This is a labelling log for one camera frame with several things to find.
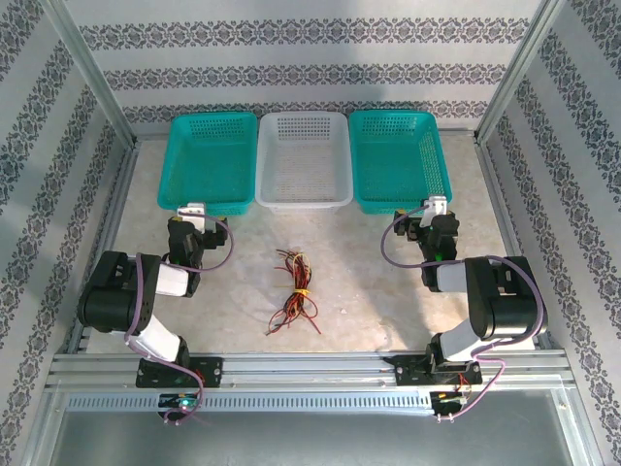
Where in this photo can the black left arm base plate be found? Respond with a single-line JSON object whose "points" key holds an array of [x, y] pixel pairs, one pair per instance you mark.
{"points": [[211, 371]]}

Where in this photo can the aluminium corner post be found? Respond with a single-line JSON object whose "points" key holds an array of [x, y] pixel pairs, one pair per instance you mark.
{"points": [[99, 82], [521, 73]]}

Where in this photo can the aluminium rear rail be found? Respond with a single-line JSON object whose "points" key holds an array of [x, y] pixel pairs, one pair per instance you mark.
{"points": [[456, 132]]}

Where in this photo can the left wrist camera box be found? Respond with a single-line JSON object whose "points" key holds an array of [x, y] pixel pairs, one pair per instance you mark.
{"points": [[191, 209]]}

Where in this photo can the teal plastic basket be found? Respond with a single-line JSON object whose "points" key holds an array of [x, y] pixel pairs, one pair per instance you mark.
{"points": [[398, 165], [208, 165]]}

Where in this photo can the small circuit board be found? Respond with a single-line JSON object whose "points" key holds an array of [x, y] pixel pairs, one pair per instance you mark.
{"points": [[182, 401], [451, 398]]}

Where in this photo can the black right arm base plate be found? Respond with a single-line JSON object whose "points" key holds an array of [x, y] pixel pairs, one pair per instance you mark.
{"points": [[410, 371]]}

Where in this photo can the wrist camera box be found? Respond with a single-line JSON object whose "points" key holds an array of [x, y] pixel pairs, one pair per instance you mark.
{"points": [[191, 209], [436, 205]]}

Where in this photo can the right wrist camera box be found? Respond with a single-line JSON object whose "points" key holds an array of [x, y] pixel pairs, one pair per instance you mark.
{"points": [[436, 205]]}

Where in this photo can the aluminium side rail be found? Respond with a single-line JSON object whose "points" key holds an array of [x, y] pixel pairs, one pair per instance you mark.
{"points": [[119, 194], [500, 194]]}

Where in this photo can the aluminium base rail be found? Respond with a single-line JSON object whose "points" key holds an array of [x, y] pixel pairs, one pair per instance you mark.
{"points": [[310, 369]]}

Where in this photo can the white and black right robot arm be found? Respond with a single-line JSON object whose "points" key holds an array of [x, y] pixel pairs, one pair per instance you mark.
{"points": [[509, 310]]}

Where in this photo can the white plastic basket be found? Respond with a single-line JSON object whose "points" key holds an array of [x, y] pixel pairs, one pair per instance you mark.
{"points": [[303, 165]]}

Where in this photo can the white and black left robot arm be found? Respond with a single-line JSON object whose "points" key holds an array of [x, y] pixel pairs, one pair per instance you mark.
{"points": [[107, 301]]}

